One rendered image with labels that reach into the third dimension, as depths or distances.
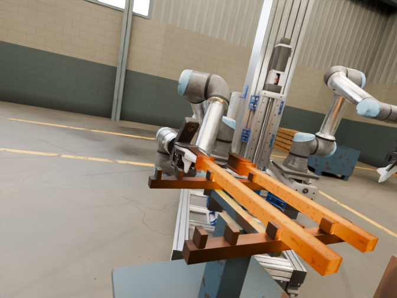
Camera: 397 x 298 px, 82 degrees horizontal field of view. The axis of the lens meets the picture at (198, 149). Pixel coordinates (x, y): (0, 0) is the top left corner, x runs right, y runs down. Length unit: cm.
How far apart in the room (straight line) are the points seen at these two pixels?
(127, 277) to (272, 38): 146
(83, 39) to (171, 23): 245
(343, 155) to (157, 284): 551
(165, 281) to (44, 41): 736
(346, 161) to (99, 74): 668
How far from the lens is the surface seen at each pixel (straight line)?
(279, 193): 53
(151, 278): 62
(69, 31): 756
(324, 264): 34
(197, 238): 29
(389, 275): 63
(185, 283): 62
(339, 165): 590
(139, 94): 731
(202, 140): 88
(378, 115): 125
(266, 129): 154
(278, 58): 154
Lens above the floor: 113
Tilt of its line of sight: 12 degrees down
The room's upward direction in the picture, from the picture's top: 12 degrees clockwise
